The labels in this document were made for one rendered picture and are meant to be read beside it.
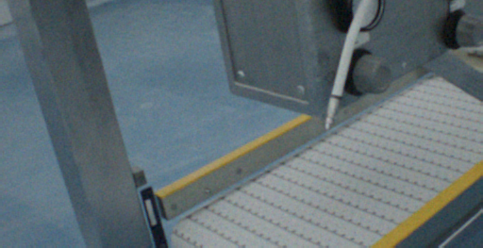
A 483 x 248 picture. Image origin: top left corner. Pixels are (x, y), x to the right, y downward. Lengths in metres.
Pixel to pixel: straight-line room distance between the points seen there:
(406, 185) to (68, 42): 0.41
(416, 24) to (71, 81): 0.36
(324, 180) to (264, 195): 0.08
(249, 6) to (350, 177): 0.38
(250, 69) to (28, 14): 0.26
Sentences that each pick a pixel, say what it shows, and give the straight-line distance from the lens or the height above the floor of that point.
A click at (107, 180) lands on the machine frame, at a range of 0.73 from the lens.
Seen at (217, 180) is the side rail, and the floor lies 0.84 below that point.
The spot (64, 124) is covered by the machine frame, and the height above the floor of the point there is 0.97.
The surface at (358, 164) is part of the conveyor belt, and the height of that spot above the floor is 0.82.
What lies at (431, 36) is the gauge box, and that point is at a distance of 0.52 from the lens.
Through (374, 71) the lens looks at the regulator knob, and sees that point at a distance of 0.43.
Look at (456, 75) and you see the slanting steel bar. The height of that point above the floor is 0.98.
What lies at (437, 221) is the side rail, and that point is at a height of 0.84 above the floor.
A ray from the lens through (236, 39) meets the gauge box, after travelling 0.48.
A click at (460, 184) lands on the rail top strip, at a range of 0.69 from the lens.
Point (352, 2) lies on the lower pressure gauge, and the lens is 0.42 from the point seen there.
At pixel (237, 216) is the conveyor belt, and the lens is 0.75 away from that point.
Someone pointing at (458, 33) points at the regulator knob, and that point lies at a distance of 0.53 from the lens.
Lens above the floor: 1.21
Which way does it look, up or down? 23 degrees down
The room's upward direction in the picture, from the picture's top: 9 degrees counter-clockwise
